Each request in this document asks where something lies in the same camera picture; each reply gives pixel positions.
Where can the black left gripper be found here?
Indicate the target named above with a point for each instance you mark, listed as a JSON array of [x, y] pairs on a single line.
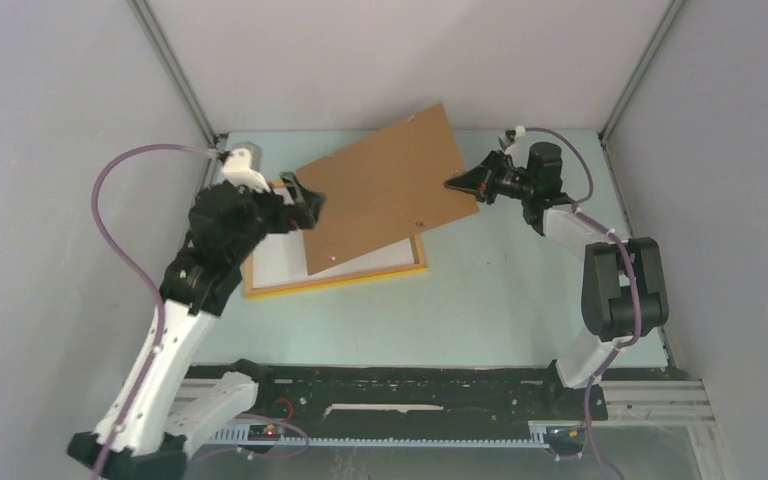
[[291, 217]]

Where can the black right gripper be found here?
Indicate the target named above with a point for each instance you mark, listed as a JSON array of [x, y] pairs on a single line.
[[481, 179]]

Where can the brown cardboard backing board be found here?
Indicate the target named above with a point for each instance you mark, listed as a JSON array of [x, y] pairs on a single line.
[[385, 188]]

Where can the orange wooden picture frame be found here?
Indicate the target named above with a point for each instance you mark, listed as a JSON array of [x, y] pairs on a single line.
[[357, 275]]

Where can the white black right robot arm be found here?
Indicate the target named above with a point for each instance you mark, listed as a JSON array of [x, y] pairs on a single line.
[[623, 288]]

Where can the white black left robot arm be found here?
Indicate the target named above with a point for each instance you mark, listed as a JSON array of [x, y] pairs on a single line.
[[185, 331]]

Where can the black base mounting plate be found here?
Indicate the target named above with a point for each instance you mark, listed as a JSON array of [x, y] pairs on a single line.
[[423, 404]]

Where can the small electronics board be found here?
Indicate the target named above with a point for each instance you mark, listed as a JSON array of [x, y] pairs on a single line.
[[267, 432]]

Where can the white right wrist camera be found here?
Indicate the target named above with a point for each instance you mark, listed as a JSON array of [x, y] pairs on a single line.
[[509, 139]]

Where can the left aluminium corner post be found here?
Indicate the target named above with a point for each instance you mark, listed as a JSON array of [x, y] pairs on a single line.
[[148, 20]]

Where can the aluminium corner post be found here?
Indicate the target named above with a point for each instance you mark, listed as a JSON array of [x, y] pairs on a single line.
[[654, 45], [148, 20]]

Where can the right aluminium corner post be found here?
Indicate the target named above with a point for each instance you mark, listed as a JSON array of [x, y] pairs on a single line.
[[654, 45]]

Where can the aluminium rail front frame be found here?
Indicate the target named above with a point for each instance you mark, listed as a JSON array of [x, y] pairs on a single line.
[[634, 397]]

